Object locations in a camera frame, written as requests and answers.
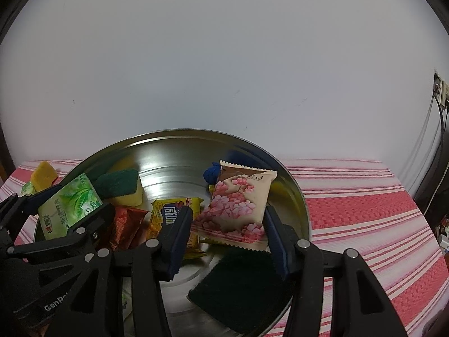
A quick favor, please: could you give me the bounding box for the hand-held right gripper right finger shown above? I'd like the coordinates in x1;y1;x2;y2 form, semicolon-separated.
264;205;407;337

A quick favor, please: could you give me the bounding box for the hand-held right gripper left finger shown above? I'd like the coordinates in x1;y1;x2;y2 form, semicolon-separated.
59;206;193;337

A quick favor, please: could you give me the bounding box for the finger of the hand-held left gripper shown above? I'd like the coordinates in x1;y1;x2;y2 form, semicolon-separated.
7;204;116;262
0;183;64;243

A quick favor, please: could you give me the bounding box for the green tea packet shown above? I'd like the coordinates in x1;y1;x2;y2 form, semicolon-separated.
38;173;103;241

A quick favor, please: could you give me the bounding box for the pink flower snack packet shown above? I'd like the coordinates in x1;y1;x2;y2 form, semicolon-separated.
193;160;278;251

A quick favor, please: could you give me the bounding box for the round metal tray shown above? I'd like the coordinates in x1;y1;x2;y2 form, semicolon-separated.
33;129;310;337

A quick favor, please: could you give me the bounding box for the red snack packet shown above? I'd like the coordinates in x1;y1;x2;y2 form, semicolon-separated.
93;206;150;251

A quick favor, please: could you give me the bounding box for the yellow cracker packet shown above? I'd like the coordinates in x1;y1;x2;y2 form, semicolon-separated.
145;197;207;258

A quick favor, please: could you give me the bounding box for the thick green and yellow sponge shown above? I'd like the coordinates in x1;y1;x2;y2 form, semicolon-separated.
95;168;144;207

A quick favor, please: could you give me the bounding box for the flat dark green scouring sponge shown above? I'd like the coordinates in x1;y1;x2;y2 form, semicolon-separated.
187;246;295;334

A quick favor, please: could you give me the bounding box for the red white striped cloth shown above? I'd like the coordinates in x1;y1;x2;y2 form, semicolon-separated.
0;158;449;337

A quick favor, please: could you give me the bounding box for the small clutter pile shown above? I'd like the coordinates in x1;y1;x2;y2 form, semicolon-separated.
435;218;449;255

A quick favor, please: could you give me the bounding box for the black cable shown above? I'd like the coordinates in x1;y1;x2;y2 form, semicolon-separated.
434;95;447;186

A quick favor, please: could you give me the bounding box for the wall socket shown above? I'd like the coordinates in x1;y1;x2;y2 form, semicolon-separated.
433;72;449;109

